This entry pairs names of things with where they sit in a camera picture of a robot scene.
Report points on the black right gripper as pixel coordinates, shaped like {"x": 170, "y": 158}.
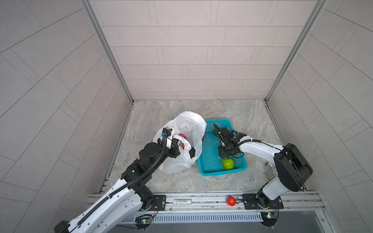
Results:
{"x": 222, "y": 154}

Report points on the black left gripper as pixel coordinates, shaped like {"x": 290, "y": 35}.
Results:
{"x": 171, "y": 150}

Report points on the smooth green mango fruit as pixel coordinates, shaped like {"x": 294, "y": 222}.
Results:
{"x": 215, "y": 132}

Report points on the pink dragon fruit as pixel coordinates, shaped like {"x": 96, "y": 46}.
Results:
{"x": 184, "y": 143}

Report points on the white plastic bag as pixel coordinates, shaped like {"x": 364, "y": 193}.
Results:
{"x": 188, "y": 132}

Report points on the bright green apple fruit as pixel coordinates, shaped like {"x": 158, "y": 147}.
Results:
{"x": 228, "y": 164}

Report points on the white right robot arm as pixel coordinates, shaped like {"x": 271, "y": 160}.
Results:
{"x": 292, "y": 168}

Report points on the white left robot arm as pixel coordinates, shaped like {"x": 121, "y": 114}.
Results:
{"x": 130, "y": 194}

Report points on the ribbed metal cup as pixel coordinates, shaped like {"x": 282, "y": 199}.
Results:
{"x": 271, "y": 171}

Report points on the red emergency stop button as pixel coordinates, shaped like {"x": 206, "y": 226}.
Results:
{"x": 231, "y": 201}

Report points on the left green circuit board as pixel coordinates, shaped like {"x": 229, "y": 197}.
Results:
{"x": 143, "y": 221}

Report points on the green circuit board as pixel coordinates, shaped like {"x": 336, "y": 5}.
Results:
{"x": 269, "y": 218}
{"x": 143, "y": 221}

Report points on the white ventilation grille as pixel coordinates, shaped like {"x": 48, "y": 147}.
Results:
{"x": 169, "y": 218}

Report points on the right green circuit board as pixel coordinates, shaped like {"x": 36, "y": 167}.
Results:
{"x": 269, "y": 218}

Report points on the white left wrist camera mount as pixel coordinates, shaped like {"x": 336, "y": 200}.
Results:
{"x": 167, "y": 132}

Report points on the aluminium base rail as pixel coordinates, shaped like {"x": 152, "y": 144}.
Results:
{"x": 205, "y": 202}

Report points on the metal corner wall profile right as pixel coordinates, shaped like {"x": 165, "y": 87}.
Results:
{"x": 318, "y": 8}

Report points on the metal corner wall profile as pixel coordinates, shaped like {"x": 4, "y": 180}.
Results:
{"x": 102, "y": 40}
{"x": 318, "y": 8}

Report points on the metal corner wall profile left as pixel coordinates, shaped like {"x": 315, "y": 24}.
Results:
{"x": 102, "y": 40}

